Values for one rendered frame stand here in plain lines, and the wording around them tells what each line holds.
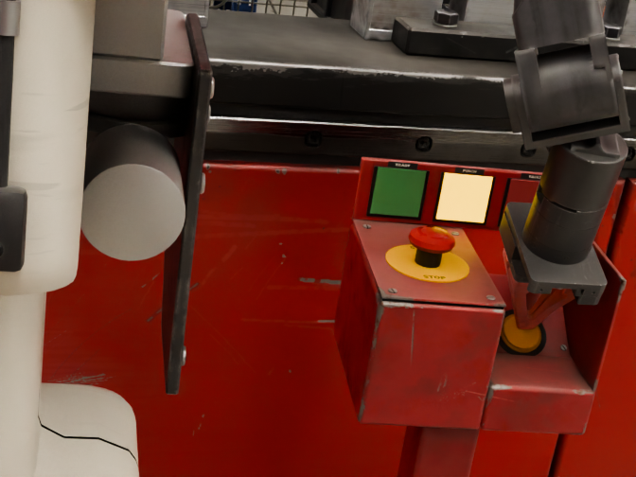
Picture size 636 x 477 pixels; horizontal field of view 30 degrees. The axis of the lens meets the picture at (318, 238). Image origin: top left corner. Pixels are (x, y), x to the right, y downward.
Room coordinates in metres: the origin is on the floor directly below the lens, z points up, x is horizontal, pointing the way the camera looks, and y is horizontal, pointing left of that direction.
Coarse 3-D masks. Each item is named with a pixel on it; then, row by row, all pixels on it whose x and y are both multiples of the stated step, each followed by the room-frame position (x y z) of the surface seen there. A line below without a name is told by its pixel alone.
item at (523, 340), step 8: (504, 320) 0.95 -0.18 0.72; (512, 320) 0.95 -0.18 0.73; (504, 328) 0.94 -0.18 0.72; (512, 328) 0.94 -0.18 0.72; (536, 328) 0.95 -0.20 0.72; (504, 336) 0.94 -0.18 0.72; (512, 336) 0.94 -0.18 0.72; (520, 336) 0.94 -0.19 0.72; (528, 336) 0.94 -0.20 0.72; (536, 336) 0.94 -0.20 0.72; (512, 344) 0.93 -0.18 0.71; (520, 344) 0.93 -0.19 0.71; (528, 344) 0.94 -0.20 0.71; (536, 344) 0.94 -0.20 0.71
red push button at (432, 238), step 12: (420, 228) 0.93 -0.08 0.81; (432, 228) 0.93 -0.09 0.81; (420, 240) 0.91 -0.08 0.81; (432, 240) 0.91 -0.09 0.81; (444, 240) 0.91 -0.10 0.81; (420, 252) 0.92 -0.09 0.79; (432, 252) 0.91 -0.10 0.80; (444, 252) 0.91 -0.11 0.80; (420, 264) 0.91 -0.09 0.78; (432, 264) 0.91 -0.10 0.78
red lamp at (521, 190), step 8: (512, 184) 1.02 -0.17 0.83; (520, 184) 1.02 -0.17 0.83; (528, 184) 1.02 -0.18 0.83; (536, 184) 1.02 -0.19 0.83; (512, 192) 1.02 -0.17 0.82; (520, 192) 1.02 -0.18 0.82; (528, 192) 1.02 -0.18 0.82; (512, 200) 1.02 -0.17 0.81; (520, 200) 1.02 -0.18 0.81; (528, 200) 1.02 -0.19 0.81; (504, 208) 1.02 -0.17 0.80
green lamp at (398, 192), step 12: (384, 168) 1.00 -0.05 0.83; (396, 168) 1.00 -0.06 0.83; (384, 180) 1.00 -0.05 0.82; (396, 180) 1.00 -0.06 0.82; (408, 180) 1.00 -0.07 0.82; (420, 180) 1.01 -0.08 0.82; (384, 192) 1.00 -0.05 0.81; (396, 192) 1.00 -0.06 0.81; (408, 192) 1.00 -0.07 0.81; (420, 192) 1.01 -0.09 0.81; (372, 204) 1.00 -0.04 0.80; (384, 204) 1.00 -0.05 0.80; (396, 204) 1.00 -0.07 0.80; (408, 204) 1.00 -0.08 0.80; (408, 216) 1.00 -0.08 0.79
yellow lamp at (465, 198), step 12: (444, 180) 1.01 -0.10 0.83; (456, 180) 1.01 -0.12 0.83; (468, 180) 1.01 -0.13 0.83; (480, 180) 1.02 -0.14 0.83; (444, 192) 1.01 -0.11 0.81; (456, 192) 1.01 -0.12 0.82; (468, 192) 1.01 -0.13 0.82; (480, 192) 1.02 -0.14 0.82; (444, 204) 1.01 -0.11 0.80; (456, 204) 1.01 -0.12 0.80; (468, 204) 1.01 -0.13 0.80; (480, 204) 1.02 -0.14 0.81; (444, 216) 1.01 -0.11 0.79; (456, 216) 1.01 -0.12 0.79; (468, 216) 1.01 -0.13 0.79; (480, 216) 1.02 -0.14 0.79
